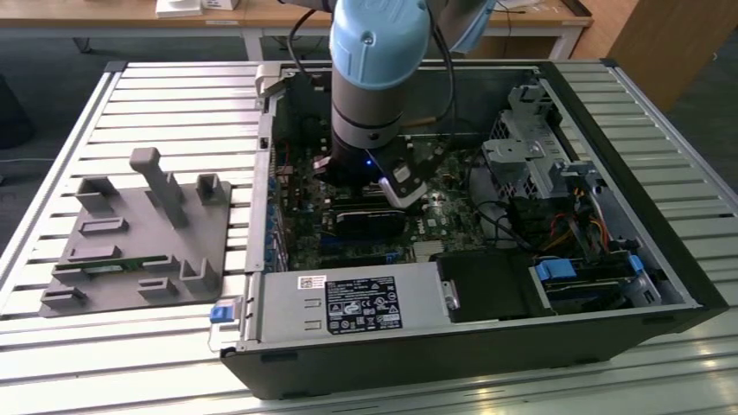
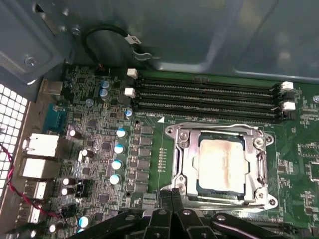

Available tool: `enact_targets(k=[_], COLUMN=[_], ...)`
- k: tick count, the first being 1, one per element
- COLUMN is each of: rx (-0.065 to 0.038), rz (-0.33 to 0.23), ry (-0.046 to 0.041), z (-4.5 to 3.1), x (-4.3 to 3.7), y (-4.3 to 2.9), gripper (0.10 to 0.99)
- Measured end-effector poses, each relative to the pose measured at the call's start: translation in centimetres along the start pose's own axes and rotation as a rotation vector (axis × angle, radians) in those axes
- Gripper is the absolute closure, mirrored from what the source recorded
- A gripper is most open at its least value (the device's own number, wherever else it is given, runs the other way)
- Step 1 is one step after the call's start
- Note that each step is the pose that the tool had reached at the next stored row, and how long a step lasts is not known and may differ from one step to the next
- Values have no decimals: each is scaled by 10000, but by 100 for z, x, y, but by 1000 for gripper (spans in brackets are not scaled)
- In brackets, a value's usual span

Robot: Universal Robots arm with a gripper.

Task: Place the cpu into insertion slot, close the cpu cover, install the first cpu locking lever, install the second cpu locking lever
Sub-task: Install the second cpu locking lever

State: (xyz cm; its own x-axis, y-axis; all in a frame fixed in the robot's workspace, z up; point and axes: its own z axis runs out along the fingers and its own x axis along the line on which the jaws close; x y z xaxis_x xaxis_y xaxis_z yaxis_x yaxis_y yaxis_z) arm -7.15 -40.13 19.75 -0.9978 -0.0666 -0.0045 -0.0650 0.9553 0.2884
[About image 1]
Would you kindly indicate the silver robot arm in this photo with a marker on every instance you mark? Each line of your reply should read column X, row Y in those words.
column 364, row 116

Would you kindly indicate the black graphics card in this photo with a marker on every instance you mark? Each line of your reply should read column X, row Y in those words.
column 369, row 225

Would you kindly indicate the blue case latch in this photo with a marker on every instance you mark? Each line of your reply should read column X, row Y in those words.
column 222, row 313

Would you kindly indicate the white box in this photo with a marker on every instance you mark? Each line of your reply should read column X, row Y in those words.
column 222, row 4
column 179, row 8

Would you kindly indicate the black plastic shroud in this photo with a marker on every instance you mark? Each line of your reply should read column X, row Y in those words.
column 490, row 287

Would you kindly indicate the green motherboard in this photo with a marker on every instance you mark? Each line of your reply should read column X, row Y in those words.
column 450, row 203

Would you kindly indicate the blue plastic clip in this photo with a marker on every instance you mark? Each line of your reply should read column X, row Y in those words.
column 635, row 264

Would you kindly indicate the silver chipset heat sink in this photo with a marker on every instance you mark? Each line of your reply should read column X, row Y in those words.
column 430, row 250

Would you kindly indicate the wooden cabinet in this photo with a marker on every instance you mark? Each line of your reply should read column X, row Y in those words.
column 675, row 43

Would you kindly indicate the black PC case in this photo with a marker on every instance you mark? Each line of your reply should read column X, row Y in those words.
column 404, row 367

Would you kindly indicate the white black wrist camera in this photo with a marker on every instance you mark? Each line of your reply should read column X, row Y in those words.
column 406, row 186

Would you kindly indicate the wooden desk white frame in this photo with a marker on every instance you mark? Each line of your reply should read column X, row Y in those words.
column 265, row 19
column 87, row 19

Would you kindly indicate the silver power supply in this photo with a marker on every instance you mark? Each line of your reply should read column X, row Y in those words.
column 282, row 302

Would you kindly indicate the grey parts rack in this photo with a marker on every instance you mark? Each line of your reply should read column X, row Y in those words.
column 145, row 242

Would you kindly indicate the green RAM stick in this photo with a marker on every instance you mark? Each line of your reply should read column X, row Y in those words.
column 145, row 263

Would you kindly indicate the hard disk in blue carrier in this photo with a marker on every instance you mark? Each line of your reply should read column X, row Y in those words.
column 554, row 270

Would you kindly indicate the silver drive cage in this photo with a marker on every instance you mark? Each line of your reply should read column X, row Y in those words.
column 513, row 168

